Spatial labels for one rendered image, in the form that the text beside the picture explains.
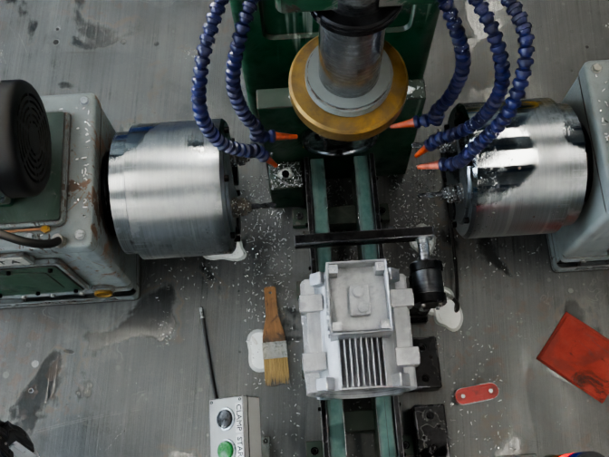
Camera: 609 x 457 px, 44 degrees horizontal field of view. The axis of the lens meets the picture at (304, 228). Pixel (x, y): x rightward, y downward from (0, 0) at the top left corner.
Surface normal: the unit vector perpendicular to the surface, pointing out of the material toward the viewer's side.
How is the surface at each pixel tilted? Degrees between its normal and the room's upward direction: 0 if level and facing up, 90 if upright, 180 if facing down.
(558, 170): 28
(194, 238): 65
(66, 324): 0
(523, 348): 0
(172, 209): 39
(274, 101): 0
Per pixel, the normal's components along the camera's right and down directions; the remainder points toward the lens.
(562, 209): 0.04, 0.63
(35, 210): -0.02, -0.33
